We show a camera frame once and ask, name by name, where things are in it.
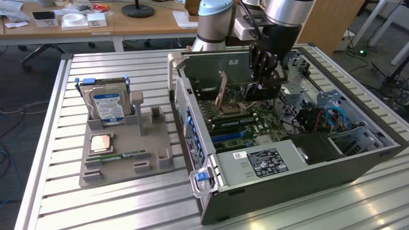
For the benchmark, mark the black plastic duct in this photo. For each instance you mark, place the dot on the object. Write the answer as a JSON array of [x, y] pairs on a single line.
[[316, 148]]

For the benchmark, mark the open grey PC case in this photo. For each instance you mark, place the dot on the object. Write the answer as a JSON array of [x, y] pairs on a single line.
[[288, 191]]

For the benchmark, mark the copper-coloured CPU chip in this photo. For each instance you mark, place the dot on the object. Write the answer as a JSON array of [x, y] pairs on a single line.
[[100, 143]]

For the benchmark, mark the grey parts rack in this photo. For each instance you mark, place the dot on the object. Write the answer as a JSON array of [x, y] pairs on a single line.
[[153, 143]]

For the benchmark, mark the blue case latch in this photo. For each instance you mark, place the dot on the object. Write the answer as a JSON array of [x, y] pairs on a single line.
[[201, 179]]

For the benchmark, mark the CPU socket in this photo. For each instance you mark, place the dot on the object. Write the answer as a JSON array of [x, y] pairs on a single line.
[[233, 110]]

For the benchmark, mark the silver metal bracket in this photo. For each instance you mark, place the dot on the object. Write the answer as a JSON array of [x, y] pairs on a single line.
[[323, 98]]

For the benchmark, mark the graphics card with black shroud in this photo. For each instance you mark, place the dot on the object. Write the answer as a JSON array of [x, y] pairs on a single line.
[[272, 93]]

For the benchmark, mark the grey power supply unit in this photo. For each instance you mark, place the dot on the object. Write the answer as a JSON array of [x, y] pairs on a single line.
[[243, 172]]

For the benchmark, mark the black expansion slot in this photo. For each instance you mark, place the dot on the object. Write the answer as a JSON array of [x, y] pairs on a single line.
[[233, 131]]

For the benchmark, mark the beige tape roll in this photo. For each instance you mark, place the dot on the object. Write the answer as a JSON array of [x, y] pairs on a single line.
[[57, 3]]

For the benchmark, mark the white table frame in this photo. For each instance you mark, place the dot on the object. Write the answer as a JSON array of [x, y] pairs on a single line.
[[399, 56]]

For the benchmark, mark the metal disk bay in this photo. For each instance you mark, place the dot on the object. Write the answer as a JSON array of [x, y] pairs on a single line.
[[357, 143]]

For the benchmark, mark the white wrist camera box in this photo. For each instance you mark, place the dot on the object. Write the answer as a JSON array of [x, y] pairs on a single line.
[[244, 30]]

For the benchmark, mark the white tape roll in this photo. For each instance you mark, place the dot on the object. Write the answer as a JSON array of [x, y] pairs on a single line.
[[65, 18]]

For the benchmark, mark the white labelled box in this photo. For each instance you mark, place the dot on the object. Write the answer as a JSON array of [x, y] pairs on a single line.
[[96, 18]]

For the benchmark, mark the wooden cabinet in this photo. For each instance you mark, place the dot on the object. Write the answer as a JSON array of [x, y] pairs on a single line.
[[335, 24]]

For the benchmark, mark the perforated metal drive cage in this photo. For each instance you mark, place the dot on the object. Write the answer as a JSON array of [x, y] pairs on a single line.
[[292, 93]]

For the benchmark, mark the small cardboard box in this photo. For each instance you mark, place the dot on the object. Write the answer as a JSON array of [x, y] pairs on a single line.
[[192, 9]]

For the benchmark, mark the grey cup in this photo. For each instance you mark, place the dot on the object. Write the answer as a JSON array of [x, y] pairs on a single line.
[[45, 3]]

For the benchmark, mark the black and white box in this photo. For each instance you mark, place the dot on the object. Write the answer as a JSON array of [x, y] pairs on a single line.
[[43, 15]]

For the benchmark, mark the black RAM slot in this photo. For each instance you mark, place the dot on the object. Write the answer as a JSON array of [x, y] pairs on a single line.
[[233, 126], [233, 129], [208, 92], [208, 95], [208, 99], [208, 89]]

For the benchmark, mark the green motherboard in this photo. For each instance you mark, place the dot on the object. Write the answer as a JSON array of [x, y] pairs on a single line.
[[272, 124]]

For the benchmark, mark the small red item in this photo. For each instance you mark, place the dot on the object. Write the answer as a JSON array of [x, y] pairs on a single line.
[[100, 8]]

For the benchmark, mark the flat white box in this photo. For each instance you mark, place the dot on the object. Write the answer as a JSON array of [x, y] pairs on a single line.
[[75, 26]]

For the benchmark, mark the blue expansion slot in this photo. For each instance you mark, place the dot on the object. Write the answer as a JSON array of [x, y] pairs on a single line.
[[229, 135]]

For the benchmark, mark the black stand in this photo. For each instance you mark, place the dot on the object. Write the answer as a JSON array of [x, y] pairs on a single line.
[[396, 74]]

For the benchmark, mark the clear plastic bag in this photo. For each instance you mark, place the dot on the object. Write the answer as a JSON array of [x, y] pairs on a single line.
[[12, 12]]

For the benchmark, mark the white wall box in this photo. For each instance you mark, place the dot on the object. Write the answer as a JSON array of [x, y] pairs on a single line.
[[347, 40]]

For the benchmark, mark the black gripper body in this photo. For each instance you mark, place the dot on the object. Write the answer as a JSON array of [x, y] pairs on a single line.
[[281, 40]]

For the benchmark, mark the wooden desk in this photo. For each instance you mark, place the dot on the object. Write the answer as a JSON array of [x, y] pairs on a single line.
[[128, 26]]

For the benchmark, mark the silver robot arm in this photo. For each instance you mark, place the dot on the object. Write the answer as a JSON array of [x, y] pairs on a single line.
[[211, 28]]

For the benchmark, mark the device with green light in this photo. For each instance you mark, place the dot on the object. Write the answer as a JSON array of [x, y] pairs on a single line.
[[363, 52]]

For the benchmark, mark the black round lamp base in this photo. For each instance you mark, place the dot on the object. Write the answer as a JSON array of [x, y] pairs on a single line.
[[137, 12]]

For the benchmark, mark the silver chipset heat sink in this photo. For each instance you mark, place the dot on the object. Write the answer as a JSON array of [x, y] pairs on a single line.
[[265, 140]]

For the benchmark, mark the stack of white papers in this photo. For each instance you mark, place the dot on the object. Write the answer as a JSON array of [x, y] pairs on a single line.
[[184, 20]]

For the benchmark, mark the hard disk with blue rails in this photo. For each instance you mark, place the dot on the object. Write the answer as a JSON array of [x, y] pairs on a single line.
[[107, 103]]

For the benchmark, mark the white paper card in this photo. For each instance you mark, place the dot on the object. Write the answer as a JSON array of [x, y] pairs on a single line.
[[16, 24]]

